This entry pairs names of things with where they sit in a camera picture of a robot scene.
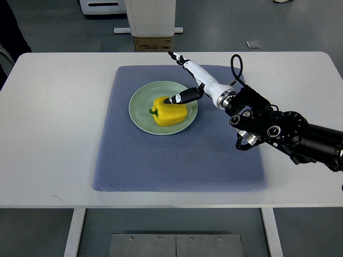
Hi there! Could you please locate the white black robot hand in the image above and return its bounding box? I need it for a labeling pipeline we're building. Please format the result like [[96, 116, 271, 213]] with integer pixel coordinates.
[[163, 51, 236, 110]]

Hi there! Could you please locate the yellow bell pepper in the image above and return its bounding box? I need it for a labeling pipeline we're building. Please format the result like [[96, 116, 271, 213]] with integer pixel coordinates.
[[149, 96, 188, 126]]

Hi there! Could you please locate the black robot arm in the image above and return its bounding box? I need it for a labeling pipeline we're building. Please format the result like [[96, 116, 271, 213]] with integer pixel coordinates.
[[223, 72, 342, 172]]

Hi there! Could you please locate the grey floor socket plate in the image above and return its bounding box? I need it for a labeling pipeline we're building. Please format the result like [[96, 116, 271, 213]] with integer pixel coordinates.
[[246, 40, 261, 49]]

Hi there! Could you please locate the light green plate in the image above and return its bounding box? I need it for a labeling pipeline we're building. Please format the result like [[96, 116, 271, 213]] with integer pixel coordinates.
[[129, 81, 198, 135]]

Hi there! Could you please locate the blue quilted mat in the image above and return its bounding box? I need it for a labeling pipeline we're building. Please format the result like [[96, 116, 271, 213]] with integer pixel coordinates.
[[93, 65, 267, 192]]

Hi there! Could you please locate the cardboard box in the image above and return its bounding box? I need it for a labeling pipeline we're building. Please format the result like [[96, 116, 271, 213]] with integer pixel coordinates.
[[133, 37, 173, 52]]

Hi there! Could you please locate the white shoe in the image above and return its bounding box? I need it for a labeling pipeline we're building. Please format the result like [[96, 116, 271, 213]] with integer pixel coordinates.
[[274, 0, 289, 3]]

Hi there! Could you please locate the right white table leg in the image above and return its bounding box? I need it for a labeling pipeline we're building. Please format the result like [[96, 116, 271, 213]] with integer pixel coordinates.
[[261, 207, 284, 257]]

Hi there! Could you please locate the white table leg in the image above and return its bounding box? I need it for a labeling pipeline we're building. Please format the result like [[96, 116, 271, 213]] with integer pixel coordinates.
[[261, 207, 284, 257], [64, 208, 86, 257]]

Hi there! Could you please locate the white machine base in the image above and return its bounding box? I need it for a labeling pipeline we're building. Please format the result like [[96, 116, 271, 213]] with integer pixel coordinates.
[[79, 0, 126, 15]]

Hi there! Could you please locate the left white table leg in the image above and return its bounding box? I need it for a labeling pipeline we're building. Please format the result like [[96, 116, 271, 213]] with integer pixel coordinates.
[[64, 208, 86, 257]]

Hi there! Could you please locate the person in dark clothes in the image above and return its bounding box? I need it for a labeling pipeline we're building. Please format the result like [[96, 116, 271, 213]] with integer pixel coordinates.
[[0, 0, 32, 90]]

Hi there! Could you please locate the white pedestal column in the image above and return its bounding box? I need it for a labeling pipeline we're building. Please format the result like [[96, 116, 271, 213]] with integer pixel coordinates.
[[114, 0, 184, 37]]

